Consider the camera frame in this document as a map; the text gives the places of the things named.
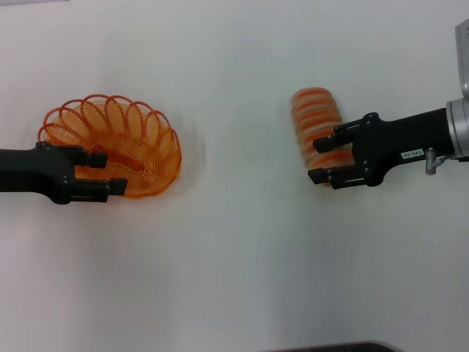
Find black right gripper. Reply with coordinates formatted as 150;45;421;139
307;109;456;191

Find orange wire basket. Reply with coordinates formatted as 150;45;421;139
39;94;183;201

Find small silver cable plug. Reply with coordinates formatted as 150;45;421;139
424;147;437;175

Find thin grey gripper cable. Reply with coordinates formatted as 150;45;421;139
435;154;469;164

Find orange striped bread roll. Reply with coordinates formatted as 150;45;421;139
291;87;344;189

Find dark rounded robot base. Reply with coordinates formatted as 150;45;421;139
256;341;401;352

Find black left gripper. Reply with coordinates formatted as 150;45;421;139
0;142;128;205

